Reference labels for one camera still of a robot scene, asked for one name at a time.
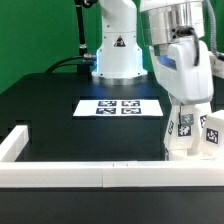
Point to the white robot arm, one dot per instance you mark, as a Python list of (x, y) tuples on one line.
[(180, 34)]

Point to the white U-shaped fence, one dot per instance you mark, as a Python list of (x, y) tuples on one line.
[(15, 174)]

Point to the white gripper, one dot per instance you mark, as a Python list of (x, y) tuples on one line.
[(178, 75)]

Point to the white marker sheet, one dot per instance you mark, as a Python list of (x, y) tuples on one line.
[(107, 108)]

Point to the white round stool seat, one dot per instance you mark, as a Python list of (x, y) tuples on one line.
[(181, 155)]

